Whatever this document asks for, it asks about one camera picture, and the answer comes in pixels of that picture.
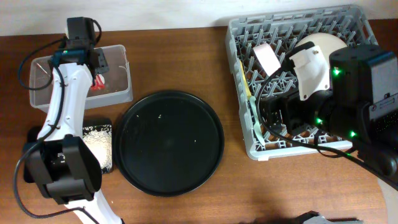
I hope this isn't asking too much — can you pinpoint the mint green spatula utensil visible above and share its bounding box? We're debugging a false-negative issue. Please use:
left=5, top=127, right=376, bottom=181
left=249, top=96, right=265, bottom=146

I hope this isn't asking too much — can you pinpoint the yellow spatula utensil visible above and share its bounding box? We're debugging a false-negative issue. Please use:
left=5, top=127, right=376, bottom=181
left=240, top=61, right=252, bottom=99

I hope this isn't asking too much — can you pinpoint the red snack wrapper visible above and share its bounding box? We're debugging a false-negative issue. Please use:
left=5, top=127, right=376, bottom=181
left=90, top=74, right=105, bottom=91

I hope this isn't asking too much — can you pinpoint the pink bowl with rice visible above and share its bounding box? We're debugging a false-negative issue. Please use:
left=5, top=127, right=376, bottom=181
left=253, top=44, right=281, bottom=77

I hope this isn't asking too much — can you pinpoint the beige bowl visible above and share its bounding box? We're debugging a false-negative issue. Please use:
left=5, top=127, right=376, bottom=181
left=296, top=33, right=347, bottom=52

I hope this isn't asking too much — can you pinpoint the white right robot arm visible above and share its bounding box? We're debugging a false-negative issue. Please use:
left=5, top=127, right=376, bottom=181
left=256, top=42, right=397, bottom=223

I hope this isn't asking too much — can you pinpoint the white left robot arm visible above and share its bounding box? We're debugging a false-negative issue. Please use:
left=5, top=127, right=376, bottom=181
left=12, top=17, right=123, bottom=223

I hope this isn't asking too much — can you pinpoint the grey dishwasher rack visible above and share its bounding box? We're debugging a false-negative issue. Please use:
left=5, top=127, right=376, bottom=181
left=225, top=5, right=377, bottom=161

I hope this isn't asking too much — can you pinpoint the clear plastic bin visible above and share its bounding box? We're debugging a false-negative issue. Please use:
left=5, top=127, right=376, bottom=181
left=29, top=45, right=133, bottom=110

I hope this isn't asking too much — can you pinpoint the pile of rice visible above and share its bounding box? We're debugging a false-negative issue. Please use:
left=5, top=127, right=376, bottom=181
left=83, top=124, right=113, bottom=174

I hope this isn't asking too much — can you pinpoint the black rectangular tray bin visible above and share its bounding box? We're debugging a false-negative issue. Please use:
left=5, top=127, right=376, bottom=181
left=22, top=117, right=113, bottom=183

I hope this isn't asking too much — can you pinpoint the round black tray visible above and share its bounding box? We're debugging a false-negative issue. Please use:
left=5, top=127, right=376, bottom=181
left=113, top=90, right=224, bottom=197

